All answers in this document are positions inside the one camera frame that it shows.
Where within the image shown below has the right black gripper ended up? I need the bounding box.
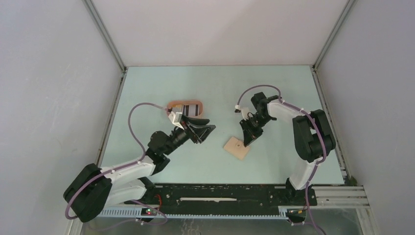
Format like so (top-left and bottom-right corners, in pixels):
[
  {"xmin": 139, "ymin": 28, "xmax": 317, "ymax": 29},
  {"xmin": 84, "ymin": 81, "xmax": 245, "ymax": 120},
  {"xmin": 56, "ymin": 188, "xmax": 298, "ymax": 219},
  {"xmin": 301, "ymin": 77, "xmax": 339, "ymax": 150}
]
[{"xmin": 239, "ymin": 114, "xmax": 273, "ymax": 147}]

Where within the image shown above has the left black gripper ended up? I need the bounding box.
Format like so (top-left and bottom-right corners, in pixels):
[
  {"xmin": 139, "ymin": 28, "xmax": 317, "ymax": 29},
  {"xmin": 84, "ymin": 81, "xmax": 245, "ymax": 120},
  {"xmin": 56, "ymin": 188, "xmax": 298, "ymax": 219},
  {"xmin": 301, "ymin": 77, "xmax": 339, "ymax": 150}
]
[{"xmin": 163, "ymin": 114, "xmax": 215, "ymax": 156}]

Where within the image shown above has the striped black white card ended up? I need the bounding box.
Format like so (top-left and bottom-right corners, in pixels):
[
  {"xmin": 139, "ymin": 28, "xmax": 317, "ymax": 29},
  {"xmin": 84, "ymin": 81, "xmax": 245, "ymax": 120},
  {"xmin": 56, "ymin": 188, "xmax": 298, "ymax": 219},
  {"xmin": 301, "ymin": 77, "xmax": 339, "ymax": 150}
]
[{"xmin": 183, "ymin": 104, "xmax": 199, "ymax": 117}]

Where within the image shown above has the tan leather card holder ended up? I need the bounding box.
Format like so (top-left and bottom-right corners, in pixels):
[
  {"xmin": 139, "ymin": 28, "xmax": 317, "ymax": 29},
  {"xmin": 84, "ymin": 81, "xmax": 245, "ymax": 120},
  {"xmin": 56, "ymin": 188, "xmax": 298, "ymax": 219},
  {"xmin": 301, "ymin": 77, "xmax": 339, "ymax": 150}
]
[{"xmin": 223, "ymin": 137, "xmax": 250, "ymax": 161}]

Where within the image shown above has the pink oval tray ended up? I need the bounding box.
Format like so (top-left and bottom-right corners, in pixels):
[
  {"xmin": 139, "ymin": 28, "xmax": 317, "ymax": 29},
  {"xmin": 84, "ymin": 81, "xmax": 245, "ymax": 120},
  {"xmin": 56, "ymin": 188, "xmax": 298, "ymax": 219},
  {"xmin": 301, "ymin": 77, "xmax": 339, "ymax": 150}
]
[{"xmin": 167, "ymin": 99, "xmax": 204, "ymax": 118}]

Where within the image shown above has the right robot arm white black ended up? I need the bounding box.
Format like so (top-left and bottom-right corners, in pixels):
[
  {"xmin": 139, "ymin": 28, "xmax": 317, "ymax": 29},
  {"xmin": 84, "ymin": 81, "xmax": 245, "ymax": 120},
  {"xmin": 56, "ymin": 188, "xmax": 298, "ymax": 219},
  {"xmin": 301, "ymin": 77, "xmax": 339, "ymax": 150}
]
[{"xmin": 235, "ymin": 92, "xmax": 336, "ymax": 205}]

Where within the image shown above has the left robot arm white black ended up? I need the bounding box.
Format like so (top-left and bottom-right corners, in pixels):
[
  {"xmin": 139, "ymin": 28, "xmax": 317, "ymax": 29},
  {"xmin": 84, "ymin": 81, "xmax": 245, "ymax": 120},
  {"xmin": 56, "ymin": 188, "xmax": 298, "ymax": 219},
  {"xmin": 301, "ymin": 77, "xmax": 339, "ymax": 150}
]
[{"xmin": 63, "ymin": 116, "xmax": 216, "ymax": 223}]

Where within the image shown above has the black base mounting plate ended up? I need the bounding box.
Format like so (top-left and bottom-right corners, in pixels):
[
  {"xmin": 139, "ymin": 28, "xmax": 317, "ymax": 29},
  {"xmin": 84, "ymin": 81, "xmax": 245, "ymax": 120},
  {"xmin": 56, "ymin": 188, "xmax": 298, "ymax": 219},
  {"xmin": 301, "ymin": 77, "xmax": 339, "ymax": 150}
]
[{"xmin": 139, "ymin": 184, "xmax": 317, "ymax": 216}]

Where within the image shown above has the right controller board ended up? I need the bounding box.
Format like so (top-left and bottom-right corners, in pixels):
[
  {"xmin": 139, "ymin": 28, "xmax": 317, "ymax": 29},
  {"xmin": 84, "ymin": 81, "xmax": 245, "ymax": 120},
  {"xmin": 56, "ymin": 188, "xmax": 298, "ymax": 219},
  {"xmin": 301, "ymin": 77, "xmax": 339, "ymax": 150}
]
[{"xmin": 286, "ymin": 209, "xmax": 306, "ymax": 224}]

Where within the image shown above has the controller board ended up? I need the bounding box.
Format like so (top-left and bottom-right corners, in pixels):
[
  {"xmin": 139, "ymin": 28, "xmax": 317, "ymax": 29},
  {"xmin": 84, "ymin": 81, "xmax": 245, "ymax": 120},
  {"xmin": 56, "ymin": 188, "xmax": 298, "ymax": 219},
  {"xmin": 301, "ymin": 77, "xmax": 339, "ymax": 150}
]
[
  {"xmin": 141, "ymin": 209, "xmax": 158, "ymax": 216},
  {"xmin": 286, "ymin": 209, "xmax": 306, "ymax": 224}
]

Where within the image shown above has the left controller board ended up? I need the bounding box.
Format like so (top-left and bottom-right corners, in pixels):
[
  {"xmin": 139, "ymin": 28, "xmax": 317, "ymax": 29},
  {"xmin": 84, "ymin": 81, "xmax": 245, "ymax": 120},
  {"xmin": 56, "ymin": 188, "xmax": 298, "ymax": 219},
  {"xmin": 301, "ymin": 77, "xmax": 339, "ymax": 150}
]
[{"xmin": 141, "ymin": 209, "xmax": 158, "ymax": 216}]

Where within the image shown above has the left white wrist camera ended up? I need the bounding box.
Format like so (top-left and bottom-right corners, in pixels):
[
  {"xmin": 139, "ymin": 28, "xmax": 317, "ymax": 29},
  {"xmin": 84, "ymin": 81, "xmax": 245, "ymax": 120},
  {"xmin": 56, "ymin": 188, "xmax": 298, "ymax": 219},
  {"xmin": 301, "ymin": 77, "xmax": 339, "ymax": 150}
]
[{"xmin": 168, "ymin": 112, "xmax": 185, "ymax": 130}]

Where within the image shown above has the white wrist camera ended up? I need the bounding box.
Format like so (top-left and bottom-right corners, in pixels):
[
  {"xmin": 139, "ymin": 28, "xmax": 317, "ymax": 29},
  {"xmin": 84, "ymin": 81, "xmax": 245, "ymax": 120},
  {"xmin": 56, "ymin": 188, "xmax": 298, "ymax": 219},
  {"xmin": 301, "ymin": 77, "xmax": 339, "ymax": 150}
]
[
  {"xmin": 168, "ymin": 112, "xmax": 185, "ymax": 130},
  {"xmin": 234, "ymin": 104, "xmax": 250, "ymax": 115}
]

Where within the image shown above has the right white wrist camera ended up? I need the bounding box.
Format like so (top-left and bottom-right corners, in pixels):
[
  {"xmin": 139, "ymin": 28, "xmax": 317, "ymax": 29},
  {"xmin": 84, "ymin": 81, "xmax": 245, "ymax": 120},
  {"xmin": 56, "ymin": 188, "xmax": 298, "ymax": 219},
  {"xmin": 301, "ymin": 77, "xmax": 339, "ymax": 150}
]
[{"xmin": 234, "ymin": 104, "xmax": 250, "ymax": 115}]

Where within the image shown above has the white cable duct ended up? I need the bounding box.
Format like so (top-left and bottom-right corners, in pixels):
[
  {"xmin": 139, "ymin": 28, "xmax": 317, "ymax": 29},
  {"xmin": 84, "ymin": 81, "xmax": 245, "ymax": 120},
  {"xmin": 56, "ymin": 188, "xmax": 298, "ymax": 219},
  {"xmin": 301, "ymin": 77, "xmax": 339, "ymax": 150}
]
[{"xmin": 97, "ymin": 207, "xmax": 289, "ymax": 220}]

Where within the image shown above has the aluminium frame rail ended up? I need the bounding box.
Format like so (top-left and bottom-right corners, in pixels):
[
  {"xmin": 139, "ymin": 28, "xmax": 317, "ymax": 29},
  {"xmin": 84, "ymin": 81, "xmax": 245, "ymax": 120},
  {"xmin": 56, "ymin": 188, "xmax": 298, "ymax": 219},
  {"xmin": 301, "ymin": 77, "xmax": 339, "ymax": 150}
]
[{"xmin": 313, "ymin": 186, "xmax": 370, "ymax": 209}]

